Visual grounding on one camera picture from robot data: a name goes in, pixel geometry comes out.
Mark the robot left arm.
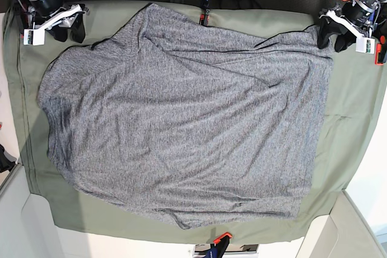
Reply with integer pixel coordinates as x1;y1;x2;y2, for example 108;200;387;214
317;0;386;54

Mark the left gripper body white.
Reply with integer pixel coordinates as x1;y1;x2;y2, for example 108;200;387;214
320;10;372;37

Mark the orange black clamp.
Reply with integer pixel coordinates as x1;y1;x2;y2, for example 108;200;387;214
200;0;210;27
204;232;233;258
374;36;387;66

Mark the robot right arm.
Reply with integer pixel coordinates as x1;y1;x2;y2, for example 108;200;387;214
15;0;88;46

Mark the grey heathered T-shirt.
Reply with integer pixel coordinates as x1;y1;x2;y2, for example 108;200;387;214
37;4;333;230

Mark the orange black clamp top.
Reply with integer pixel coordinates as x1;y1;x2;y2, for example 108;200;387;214
200;0;210;27

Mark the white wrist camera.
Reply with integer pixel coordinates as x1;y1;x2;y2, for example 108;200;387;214
356;37;376;54
23;28;45;46

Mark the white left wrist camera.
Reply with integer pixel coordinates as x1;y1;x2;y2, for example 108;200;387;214
356;37;376;54

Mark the orange black clamp right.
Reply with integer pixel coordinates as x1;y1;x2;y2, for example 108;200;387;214
374;36;387;66

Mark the orange black clamp bottom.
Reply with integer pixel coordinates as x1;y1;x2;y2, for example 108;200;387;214
204;232;233;258

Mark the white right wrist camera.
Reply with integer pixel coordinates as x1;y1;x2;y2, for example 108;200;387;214
23;28;45;46

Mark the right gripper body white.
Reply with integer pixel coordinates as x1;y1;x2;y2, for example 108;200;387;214
36;4;89;30

